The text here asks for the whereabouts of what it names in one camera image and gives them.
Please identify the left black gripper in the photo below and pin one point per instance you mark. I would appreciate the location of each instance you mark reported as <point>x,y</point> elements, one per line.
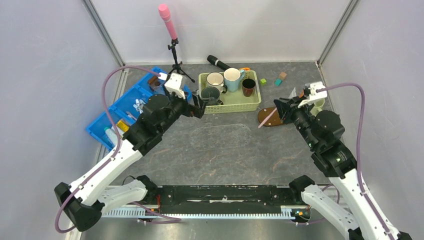
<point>200,106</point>

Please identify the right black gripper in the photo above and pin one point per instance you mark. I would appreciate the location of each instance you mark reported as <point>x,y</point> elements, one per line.
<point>288,108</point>

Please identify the pink toothbrush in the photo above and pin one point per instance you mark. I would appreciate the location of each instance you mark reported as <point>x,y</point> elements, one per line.
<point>270,113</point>

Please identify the white toothpaste tube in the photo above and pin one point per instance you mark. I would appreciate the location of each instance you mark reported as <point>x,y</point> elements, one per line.
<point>293,93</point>

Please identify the pale green ribbed mug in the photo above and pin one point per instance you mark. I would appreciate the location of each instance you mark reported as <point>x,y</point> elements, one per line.
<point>317,107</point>

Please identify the dark brown cup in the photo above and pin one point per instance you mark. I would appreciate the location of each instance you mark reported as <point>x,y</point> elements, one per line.
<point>248,87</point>

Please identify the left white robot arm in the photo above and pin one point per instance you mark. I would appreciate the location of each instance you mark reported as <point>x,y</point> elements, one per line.
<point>86,199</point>

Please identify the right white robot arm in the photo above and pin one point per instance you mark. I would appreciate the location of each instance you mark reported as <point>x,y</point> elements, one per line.
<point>364,220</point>

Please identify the brown oval wooden tray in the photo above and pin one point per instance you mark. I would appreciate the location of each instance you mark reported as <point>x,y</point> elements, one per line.
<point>274,121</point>

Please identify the clear oval acrylic tray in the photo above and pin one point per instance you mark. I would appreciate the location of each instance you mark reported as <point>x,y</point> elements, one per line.
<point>220,137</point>

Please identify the dark grey mug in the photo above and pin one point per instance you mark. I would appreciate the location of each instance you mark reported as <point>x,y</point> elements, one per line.
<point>211,96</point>

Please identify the teal block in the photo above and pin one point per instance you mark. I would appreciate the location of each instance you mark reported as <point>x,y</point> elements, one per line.
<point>278,82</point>

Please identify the cream mug brown rim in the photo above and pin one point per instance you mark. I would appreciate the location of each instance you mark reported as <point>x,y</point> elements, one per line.
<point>216,80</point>

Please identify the brown wooden block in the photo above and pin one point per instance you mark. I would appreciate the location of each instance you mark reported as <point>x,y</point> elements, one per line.
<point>282,76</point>

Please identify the green cube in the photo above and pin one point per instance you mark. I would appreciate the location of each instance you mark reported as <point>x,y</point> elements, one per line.
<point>263,81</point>

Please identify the pale green plastic basket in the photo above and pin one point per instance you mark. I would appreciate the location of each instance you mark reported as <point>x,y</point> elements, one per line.
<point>234,102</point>

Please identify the light blue mug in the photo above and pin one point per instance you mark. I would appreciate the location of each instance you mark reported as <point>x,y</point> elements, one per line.
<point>232,78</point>

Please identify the black mini tripod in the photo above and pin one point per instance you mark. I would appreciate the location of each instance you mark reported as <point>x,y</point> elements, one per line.
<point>177,66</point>

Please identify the black microphone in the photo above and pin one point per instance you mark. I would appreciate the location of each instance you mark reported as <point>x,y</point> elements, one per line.
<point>217,62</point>

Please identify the blue plastic divided bin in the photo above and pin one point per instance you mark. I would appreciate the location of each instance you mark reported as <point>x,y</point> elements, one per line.
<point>122,109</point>

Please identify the yellow tube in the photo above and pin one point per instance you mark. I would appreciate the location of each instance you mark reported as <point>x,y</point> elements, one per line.
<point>122,125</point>

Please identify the green capped white tube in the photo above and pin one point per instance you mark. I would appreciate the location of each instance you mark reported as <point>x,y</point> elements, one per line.
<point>111,135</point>

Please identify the pink microphone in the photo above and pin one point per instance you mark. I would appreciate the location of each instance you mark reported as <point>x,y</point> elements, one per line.
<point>165,14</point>

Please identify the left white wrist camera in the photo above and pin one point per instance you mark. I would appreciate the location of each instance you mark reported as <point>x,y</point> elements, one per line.
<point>174,83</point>

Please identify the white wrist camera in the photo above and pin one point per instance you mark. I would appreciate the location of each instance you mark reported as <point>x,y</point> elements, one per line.
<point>174,83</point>
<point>313,93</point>

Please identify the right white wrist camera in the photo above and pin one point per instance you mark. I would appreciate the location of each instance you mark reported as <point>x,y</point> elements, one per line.
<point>313,93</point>

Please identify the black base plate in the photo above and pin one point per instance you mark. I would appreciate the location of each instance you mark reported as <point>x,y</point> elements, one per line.
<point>222,199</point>

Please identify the white comb cable duct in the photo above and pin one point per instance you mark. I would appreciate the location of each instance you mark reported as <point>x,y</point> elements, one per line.
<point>140,213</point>

